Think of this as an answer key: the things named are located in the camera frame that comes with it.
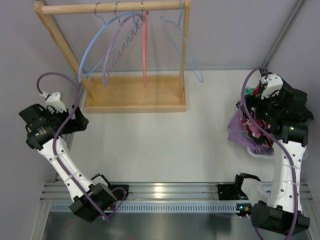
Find blue plastic hanger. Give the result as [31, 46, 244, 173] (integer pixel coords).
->
[77, 2, 143, 82]

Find black trousers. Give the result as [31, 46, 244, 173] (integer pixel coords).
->
[244, 82, 314, 126]

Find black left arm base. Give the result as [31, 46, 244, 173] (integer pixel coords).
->
[109, 184, 129, 201]

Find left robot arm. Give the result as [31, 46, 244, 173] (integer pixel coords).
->
[19, 104, 117, 223]

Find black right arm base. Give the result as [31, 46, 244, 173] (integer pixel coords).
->
[217, 184, 241, 201]

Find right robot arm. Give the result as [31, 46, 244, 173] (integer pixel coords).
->
[235, 86, 314, 239]

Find purple plastic hanger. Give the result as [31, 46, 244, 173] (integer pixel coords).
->
[102, 12, 143, 87]

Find pink plastic hanger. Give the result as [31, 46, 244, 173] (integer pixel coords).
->
[141, 1, 149, 88]

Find green garment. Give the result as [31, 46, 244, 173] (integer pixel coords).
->
[244, 87, 255, 96]

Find pink camouflage garment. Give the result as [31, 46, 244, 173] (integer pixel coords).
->
[239, 87, 274, 155]

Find purple garment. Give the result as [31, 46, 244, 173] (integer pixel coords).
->
[227, 99, 272, 155]

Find white laundry basket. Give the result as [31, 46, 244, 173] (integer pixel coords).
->
[246, 146, 309, 160]

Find wooden clothes rack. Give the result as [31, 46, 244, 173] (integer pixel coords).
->
[33, 0, 191, 114]

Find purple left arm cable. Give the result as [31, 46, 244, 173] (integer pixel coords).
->
[36, 72, 128, 225]

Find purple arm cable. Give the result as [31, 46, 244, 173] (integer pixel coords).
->
[241, 66, 301, 240]
[36, 72, 128, 225]

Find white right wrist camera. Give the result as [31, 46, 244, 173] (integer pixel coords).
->
[260, 73, 284, 100]

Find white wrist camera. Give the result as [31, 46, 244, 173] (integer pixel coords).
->
[40, 91, 67, 113]
[260, 73, 284, 100]

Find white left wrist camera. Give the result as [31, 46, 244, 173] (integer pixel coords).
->
[40, 91, 67, 113]

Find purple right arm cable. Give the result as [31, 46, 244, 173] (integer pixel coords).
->
[241, 66, 301, 240]

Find aluminium mounting rail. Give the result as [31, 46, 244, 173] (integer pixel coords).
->
[39, 181, 313, 201]

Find slotted grey cable duct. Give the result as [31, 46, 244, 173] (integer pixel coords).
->
[48, 201, 253, 214]

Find light blue wire hanger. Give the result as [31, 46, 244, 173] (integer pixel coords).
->
[160, 0, 204, 83]

